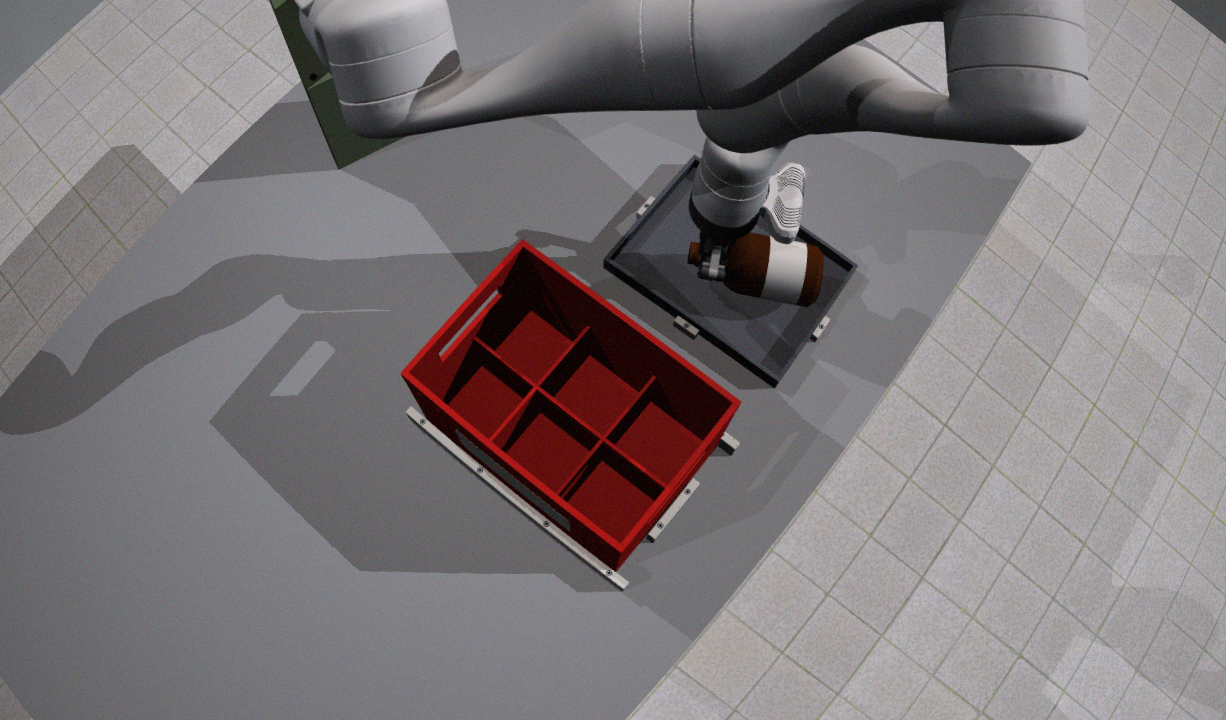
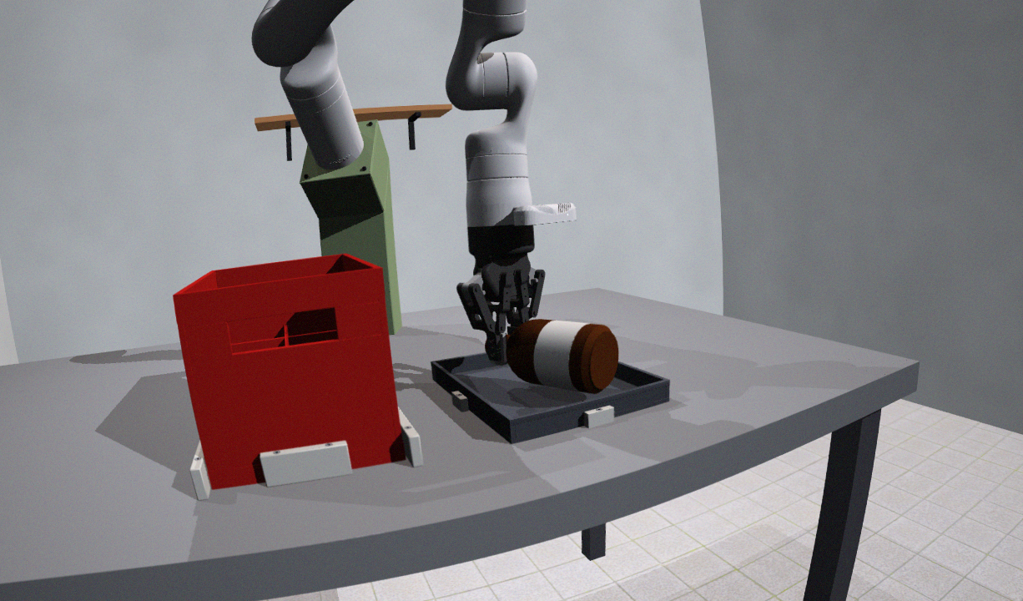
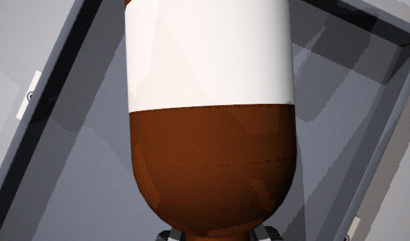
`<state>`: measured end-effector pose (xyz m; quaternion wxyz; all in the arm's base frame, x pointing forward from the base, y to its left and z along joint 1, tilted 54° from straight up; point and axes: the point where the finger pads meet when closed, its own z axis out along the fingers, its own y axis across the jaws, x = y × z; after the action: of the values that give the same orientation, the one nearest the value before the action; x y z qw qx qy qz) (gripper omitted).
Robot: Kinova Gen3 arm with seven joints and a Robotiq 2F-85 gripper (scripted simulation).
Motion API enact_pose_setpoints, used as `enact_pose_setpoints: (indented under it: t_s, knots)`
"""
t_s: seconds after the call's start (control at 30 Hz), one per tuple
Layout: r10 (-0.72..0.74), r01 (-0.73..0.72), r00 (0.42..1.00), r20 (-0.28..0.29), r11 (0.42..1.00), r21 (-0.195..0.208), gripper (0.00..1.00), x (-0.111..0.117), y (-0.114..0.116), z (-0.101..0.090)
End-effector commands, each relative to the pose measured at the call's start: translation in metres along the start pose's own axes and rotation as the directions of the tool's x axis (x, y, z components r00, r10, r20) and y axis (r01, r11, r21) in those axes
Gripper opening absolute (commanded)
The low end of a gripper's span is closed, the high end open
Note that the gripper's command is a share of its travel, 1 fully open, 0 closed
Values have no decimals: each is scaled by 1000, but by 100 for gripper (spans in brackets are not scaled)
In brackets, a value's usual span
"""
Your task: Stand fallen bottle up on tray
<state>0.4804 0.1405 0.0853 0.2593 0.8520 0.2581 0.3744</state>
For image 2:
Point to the red crate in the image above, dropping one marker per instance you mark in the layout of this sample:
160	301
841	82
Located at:
297	395

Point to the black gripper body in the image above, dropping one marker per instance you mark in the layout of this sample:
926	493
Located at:
500	248

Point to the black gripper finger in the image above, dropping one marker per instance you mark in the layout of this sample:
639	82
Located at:
530	287
477	305

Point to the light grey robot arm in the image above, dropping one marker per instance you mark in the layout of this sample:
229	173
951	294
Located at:
498	191

